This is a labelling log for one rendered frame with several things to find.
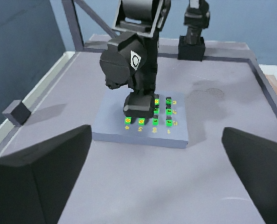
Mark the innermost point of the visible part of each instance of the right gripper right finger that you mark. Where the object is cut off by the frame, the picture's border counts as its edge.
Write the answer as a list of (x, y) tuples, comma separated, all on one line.
[(254, 160)]

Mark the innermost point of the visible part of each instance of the grey switch panel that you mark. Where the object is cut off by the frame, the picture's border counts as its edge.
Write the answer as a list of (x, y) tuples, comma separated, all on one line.
[(168, 127)]

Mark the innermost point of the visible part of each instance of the black metal frame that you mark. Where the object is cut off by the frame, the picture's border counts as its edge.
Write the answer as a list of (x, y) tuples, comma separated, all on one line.
[(73, 22)]

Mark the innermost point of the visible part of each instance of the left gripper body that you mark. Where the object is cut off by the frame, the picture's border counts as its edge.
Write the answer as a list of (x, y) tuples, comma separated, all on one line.
[(141, 104)]

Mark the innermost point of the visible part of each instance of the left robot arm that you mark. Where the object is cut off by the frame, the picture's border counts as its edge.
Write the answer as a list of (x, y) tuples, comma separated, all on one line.
[(129, 51)]

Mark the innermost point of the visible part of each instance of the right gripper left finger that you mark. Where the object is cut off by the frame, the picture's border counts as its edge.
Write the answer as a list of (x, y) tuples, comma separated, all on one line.
[(36, 182)]

